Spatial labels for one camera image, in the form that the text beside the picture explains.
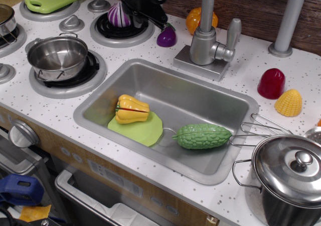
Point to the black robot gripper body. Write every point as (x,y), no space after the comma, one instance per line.
(143,11)

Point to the silver toy faucet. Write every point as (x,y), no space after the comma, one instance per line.
(206,56)

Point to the purple white toy onion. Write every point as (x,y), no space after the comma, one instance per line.
(117,17)

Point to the purple toy eggplant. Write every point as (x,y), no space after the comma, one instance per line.
(167,37)

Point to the grey stove knob rear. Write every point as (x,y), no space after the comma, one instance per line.
(98,6)

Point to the grey stove knob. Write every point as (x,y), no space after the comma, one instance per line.
(98,6)
(71,24)
(7,73)

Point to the orange toy pumpkin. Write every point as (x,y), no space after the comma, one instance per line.
(193,20)

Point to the grey stove knob middle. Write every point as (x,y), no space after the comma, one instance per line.
(71,24)

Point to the silver toy sink basin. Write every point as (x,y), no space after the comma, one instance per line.
(178,100)

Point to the small steel bowl pot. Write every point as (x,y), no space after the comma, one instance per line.
(58,58)

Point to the yellow toy bell pepper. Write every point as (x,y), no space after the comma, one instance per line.
(130,110)

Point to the light green toy plate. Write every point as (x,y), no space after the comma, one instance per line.
(146,133)

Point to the steel pot at left edge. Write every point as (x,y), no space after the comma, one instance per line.
(8,24)

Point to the green toy bitter gourd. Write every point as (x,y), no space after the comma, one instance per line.
(202,136)

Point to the red toy pepper half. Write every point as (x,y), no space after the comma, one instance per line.
(271,84)

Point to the grey stove knob left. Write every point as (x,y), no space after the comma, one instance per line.
(7,73)

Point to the yellow toy corn piece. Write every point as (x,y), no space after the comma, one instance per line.
(289,103)

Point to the silver oven dial knob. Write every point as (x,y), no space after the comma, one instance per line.
(21,135)

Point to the silver oven door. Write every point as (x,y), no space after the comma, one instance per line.
(93,203)

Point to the perforated steel strainer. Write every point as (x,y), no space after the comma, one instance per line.
(314,134)

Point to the steel pot with lid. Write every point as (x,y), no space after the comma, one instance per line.
(283,184)

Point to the blue clamp tool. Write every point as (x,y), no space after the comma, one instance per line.
(21,190)

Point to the grey vertical post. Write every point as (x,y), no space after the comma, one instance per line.
(281,47)

